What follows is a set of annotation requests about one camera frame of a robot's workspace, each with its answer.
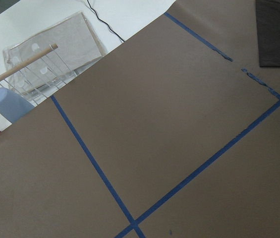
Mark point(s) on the brown t-shirt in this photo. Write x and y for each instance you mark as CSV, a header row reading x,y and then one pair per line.
x,y
268,32

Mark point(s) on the clear acrylic rack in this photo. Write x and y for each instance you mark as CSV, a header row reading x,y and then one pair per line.
x,y
78,49

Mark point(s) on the wooden dowel stick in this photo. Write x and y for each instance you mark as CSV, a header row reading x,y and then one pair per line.
x,y
29,61

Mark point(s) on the blue plastic cup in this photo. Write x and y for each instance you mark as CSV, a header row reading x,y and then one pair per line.
x,y
13,106

